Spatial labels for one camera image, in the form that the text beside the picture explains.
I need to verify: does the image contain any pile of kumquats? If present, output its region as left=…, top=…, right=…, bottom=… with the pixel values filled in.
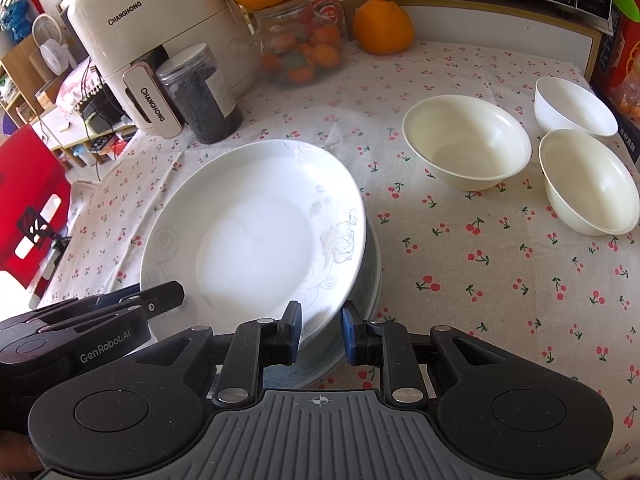
left=260, top=25, right=343, bottom=85

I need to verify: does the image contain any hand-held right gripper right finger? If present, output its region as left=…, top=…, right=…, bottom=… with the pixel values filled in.
left=341, top=300, right=507, bottom=407

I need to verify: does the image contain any clear jar of dark grains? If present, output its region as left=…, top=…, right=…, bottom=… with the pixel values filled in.
left=155, top=42, right=244, bottom=145

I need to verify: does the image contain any glass jar with handle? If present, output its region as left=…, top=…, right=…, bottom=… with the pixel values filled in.
left=248, top=0, right=346, bottom=86

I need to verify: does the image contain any pink lace cloth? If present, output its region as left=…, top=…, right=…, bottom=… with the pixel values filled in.
left=55, top=67, right=108, bottom=116

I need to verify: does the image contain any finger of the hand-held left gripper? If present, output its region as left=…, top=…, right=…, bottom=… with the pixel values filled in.
left=75, top=281, right=186, bottom=317
left=27, top=305, right=151, bottom=346

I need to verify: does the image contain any black cable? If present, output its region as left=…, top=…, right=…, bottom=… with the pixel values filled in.
left=82, top=57, right=108, bottom=181

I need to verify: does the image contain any white bowl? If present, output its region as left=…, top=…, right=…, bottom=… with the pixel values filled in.
left=534, top=76, right=620, bottom=138

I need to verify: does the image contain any cherry print tablecloth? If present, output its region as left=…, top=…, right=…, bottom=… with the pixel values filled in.
left=27, top=35, right=640, bottom=480

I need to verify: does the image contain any cream air fryer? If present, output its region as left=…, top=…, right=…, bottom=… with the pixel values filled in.
left=66, top=0, right=257, bottom=139

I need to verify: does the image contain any wooden shelf unit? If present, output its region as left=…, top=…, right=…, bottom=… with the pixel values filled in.
left=0, top=35, right=141, bottom=166

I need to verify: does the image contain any cream bowl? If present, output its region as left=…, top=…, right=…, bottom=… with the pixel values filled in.
left=538, top=129, right=640, bottom=237
left=402, top=94, right=532, bottom=192

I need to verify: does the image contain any black box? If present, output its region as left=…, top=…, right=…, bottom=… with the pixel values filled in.
left=82, top=95, right=123, bottom=127

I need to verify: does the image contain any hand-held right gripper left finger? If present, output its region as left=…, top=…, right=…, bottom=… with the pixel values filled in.
left=134, top=301, right=303, bottom=408

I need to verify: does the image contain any green plastic item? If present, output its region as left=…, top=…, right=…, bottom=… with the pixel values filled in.
left=612, top=0, right=640, bottom=22

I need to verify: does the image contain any white floral plate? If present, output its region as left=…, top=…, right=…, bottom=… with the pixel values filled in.
left=140, top=140, right=368, bottom=348

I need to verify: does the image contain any white desk fan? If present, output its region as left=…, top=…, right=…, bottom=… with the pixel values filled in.
left=31, top=12, right=77, bottom=81

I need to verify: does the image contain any red gift box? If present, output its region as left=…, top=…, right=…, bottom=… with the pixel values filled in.
left=592, top=0, right=640, bottom=126

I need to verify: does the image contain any red chair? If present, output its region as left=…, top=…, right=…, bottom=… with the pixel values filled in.
left=0, top=125, right=73, bottom=273

